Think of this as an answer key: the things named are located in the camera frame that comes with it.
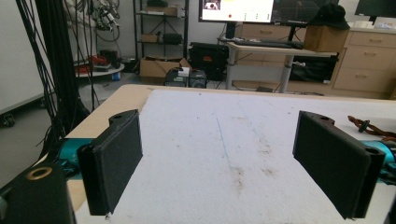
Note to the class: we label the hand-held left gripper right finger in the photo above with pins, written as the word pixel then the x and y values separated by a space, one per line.
pixel 330 161

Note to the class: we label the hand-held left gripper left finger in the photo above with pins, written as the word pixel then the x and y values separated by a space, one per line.
pixel 110 161

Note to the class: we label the round white platform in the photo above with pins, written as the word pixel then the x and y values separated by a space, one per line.
pixel 99 71

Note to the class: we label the open cardboard box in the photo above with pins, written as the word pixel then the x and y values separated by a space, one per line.
pixel 155 68

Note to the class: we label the light wooden drawer cabinet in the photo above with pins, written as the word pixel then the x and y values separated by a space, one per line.
pixel 367 62

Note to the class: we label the white foam mat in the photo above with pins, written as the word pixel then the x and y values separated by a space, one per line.
pixel 224 149

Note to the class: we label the black caster wheel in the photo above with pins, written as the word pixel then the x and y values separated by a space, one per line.
pixel 8 120

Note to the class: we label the black electronic device boxes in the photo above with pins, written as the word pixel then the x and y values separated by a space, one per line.
pixel 185 79

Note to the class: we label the brown cardboard box under hat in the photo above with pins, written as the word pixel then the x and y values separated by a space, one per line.
pixel 325 39

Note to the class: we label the white standing desk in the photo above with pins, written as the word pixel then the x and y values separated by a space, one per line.
pixel 264 49

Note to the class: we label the black keyboard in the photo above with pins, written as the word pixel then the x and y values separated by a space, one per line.
pixel 267 43

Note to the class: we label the black metal shelf rack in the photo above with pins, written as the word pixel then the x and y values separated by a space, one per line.
pixel 162 31

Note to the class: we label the black equipment case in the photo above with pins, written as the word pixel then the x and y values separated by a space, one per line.
pixel 207 57

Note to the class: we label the white board panel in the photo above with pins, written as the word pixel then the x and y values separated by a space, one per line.
pixel 18 53

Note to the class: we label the black bag on cabinet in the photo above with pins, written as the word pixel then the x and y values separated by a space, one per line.
pixel 330 16

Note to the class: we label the dark computer monitor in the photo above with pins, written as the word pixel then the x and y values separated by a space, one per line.
pixel 299 11

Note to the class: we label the black monitor with thin bezel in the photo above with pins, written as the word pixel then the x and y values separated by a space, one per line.
pixel 375 6

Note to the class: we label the bright computer monitor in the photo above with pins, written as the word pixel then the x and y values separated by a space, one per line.
pixel 238 10

